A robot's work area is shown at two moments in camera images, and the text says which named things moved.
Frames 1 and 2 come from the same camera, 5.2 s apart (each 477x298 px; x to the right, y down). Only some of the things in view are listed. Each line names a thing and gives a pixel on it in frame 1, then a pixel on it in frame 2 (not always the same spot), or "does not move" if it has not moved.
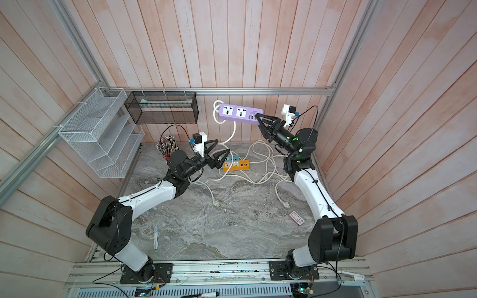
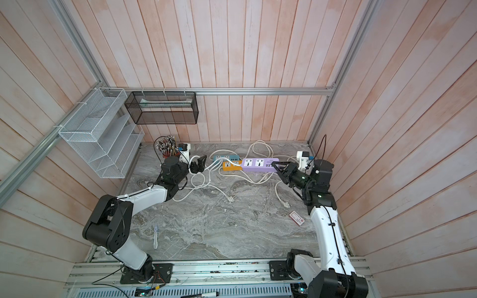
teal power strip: [235, 158] does not move
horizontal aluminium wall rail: [269, 90] does not move
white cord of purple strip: [221, 143] -> [210, 175]
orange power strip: [236, 165] does not move
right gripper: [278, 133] -> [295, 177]
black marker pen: [201, 295] does not move
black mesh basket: [163, 107] does not move
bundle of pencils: [167, 145] does not move
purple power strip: [239, 113] -> [258, 164]
